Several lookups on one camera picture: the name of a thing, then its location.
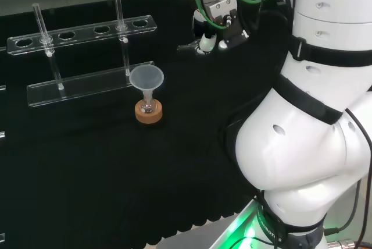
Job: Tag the clear weighing funnel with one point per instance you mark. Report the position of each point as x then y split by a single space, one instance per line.
189 49

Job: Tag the black bench cloth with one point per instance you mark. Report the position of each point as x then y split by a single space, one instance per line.
101 167

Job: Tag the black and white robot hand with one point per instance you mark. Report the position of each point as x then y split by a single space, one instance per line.
236 32

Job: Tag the small round-bottom glass flask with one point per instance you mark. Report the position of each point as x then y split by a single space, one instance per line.
148 108

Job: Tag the grey metal base plate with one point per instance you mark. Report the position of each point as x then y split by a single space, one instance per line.
209 233

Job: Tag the clear plastic funnel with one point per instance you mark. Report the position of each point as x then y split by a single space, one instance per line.
146 78

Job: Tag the clear acrylic funnel stand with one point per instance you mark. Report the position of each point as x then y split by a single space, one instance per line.
84 84

